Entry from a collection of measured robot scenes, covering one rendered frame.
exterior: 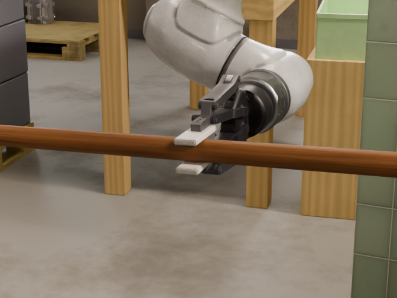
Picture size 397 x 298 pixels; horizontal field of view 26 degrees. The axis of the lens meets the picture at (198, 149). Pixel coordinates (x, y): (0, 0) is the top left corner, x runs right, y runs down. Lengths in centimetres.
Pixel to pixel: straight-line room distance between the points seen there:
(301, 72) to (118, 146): 37
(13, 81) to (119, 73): 84
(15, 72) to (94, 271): 157
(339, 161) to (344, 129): 273
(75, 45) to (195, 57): 576
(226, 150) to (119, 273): 232
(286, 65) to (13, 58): 334
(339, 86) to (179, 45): 237
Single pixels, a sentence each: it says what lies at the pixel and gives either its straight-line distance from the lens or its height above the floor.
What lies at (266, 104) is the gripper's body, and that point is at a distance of 124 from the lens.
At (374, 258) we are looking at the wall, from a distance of 246.
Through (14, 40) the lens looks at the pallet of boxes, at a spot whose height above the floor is 64.
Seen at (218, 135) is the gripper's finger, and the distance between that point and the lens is 119.
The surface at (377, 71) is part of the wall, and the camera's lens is 230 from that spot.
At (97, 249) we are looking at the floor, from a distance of 356.
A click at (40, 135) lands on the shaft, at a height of 113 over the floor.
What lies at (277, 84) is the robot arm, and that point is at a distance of 129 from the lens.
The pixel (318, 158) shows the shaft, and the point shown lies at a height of 114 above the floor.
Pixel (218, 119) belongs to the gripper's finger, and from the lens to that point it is 113.
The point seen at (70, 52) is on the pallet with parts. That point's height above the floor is 7.
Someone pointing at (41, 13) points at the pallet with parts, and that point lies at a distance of 793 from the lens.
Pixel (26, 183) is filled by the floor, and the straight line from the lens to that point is 435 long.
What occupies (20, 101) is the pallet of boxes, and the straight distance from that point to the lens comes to 470.
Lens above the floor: 147
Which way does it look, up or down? 18 degrees down
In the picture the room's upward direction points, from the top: straight up
